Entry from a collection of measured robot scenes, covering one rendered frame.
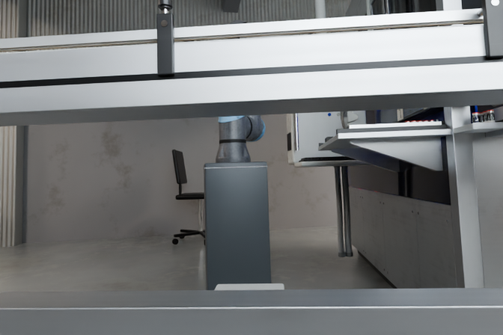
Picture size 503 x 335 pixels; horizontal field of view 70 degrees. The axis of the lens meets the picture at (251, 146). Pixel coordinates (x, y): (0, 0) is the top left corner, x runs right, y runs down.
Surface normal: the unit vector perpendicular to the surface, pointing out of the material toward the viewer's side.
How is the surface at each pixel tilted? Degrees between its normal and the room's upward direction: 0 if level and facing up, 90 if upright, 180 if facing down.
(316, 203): 90
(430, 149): 90
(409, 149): 90
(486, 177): 90
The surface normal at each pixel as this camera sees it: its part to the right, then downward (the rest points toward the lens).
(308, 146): 0.08, -0.08
